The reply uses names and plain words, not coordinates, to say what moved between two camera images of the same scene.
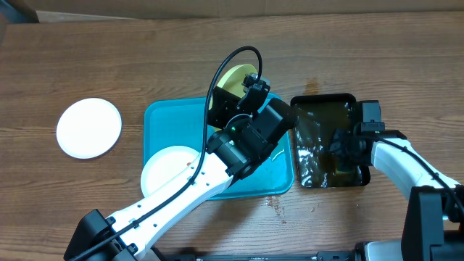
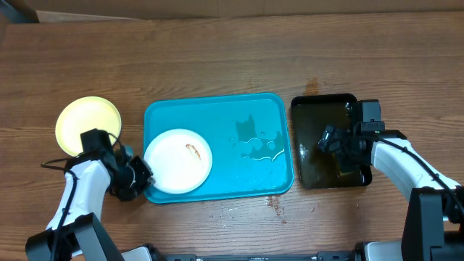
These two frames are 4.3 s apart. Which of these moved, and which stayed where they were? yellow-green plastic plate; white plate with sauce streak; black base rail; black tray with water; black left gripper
Moved: black left gripper; white plate with sauce streak; yellow-green plastic plate
Stayed: black base rail; black tray with water
